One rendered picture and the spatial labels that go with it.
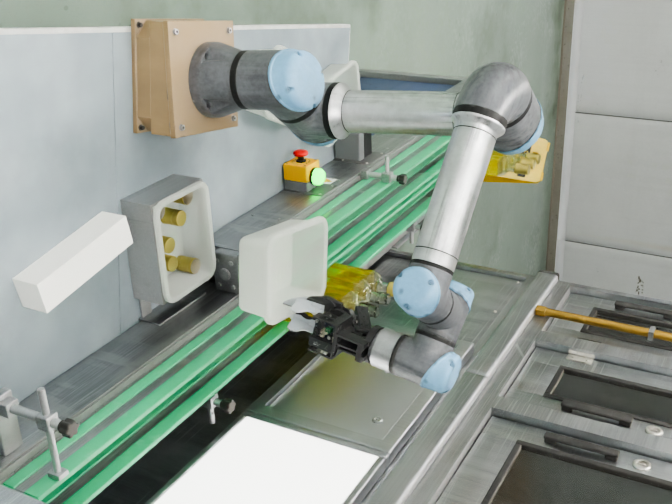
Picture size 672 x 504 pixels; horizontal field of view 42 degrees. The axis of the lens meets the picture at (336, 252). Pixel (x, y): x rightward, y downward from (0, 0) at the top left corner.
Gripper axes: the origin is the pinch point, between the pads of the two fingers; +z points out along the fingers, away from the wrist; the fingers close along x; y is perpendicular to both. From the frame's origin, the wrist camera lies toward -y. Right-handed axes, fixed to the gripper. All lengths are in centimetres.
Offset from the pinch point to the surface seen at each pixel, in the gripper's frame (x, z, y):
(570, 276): 210, 62, -645
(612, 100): 41, 64, -622
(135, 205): -12.0, 33.8, 7.6
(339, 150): -9, 36, -81
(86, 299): 5.6, 35.1, 18.3
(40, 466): 20, 17, 47
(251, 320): 12.0, 14.1, -9.5
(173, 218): -7.7, 31.6, -2.0
